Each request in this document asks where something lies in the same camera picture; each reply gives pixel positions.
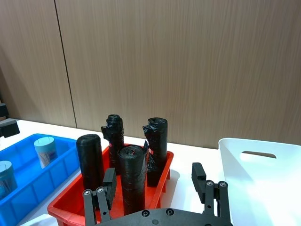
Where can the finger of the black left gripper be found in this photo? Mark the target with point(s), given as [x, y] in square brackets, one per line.
[2, 110]
[9, 129]

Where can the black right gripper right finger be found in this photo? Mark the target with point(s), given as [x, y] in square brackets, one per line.
[200, 186]

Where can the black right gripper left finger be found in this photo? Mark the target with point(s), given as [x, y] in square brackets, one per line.
[109, 188]

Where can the black garbage bag roll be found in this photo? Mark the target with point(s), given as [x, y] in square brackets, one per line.
[115, 136]
[131, 176]
[158, 141]
[90, 160]

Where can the red plastic bin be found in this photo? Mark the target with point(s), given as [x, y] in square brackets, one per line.
[161, 182]

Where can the pale blue cylinder roll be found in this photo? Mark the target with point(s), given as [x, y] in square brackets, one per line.
[7, 177]
[45, 151]

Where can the blue plastic bin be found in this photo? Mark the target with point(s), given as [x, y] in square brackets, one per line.
[35, 188]

